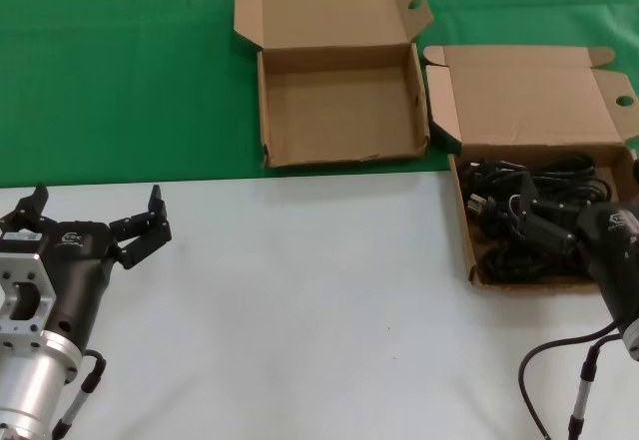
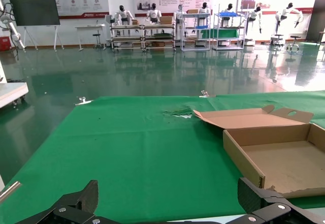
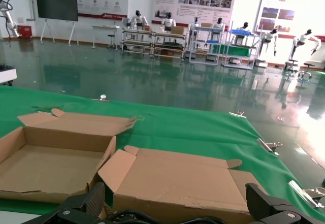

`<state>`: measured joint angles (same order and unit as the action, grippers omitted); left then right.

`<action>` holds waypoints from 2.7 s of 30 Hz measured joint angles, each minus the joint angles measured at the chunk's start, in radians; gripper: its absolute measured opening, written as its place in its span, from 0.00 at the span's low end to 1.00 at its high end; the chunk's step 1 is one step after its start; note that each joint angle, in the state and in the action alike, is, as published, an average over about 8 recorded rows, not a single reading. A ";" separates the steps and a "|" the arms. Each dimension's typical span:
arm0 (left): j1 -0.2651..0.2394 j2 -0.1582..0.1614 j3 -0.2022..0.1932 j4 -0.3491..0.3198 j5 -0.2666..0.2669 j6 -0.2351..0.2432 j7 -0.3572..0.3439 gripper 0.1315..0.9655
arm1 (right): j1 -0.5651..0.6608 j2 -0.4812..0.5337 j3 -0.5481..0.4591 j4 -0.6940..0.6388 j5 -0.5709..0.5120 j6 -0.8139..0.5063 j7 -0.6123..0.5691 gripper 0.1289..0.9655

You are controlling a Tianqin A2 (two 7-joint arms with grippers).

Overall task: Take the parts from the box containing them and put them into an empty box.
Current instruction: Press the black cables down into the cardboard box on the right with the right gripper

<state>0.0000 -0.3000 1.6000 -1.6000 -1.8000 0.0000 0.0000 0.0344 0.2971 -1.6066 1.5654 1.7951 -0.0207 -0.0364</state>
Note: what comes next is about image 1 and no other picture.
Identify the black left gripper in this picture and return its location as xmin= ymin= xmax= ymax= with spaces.
xmin=0 ymin=184 xmax=174 ymax=351

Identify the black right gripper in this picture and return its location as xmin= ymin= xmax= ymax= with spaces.
xmin=516 ymin=158 xmax=639 ymax=334

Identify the open cardboard box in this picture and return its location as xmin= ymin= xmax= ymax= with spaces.
xmin=233 ymin=0 xmax=435 ymax=170
xmin=422 ymin=44 xmax=639 ymax=289

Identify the green table cloth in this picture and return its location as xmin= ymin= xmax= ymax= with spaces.
xmin=0 ymin=0 xmax=639 ymax=190

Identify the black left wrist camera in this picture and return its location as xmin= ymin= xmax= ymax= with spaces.
xmin=0 ymin=229 xmax=49 ymax=256

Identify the silver left camera bracket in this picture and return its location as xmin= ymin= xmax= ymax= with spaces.
xmin=0 ymin=252 xmax=57 ymax=336

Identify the left arm connector cable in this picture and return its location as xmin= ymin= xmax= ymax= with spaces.
xmin=51 ymin=349 xmax=109 ymax=439

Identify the arm connector cable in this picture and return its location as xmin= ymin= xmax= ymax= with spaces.
xmin=51 ymin=349 xmax=109 ymax=439
xmin=567 ymin=347 xmax=603 ymax=440

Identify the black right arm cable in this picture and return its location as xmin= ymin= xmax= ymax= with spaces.
xmin=517 ymin=323 xmax=625 ymax=440

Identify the right arm connector cable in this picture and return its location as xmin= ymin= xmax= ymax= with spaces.
xmin=567 ymin=347 xmax=603 ymax=440

